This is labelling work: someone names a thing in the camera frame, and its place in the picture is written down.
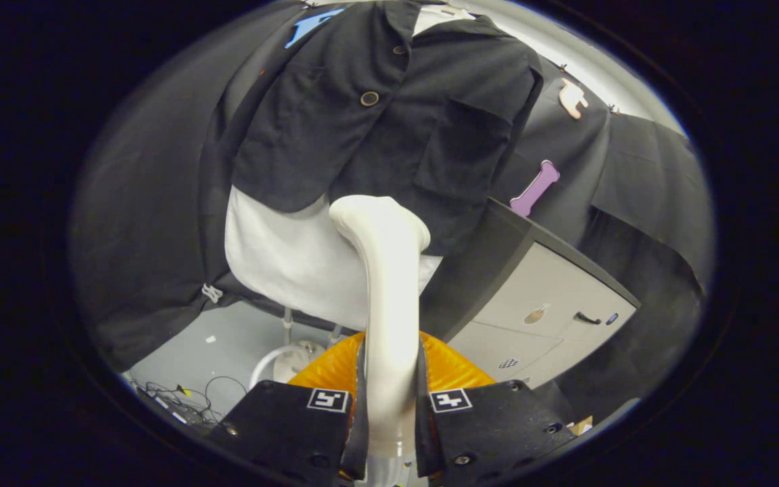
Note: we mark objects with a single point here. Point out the grey cabinet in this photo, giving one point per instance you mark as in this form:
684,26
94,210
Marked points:
552,291

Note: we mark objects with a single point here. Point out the white garment steamer wand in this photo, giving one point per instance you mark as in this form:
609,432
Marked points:
393,284

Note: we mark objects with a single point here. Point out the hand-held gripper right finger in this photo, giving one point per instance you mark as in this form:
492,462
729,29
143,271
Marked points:
491,426

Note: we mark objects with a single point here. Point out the white garment steamer base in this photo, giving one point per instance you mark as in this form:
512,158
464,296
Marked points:
298,362

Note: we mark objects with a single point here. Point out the white plastic clip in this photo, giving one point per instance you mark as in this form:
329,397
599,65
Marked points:
211,293

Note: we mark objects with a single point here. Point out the black backdrop cloth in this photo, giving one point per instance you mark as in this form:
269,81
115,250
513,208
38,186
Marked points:
146,237

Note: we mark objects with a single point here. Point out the black blazer jacket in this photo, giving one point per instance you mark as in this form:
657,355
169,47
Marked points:
335,149

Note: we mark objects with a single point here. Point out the cardboard box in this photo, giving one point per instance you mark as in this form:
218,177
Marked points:
580,426

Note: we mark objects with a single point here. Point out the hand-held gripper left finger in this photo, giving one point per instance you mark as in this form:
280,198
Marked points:
288,433

